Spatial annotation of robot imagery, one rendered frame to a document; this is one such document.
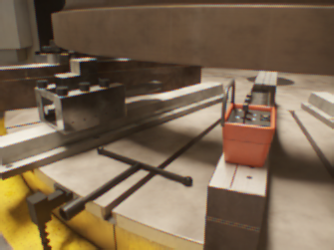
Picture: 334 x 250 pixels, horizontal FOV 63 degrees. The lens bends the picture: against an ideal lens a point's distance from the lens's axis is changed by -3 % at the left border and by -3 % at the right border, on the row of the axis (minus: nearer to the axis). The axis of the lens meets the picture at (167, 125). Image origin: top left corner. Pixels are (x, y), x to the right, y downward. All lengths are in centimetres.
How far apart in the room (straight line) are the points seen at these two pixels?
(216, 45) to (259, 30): 19
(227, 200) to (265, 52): 74
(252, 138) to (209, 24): 69
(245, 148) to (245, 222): 19
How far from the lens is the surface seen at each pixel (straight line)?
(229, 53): 130
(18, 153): 167
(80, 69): 176
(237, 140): 77
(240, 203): 72
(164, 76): 299
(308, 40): 128
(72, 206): 124
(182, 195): 132
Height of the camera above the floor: 107
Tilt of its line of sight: 21 degrees down
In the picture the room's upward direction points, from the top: straight up
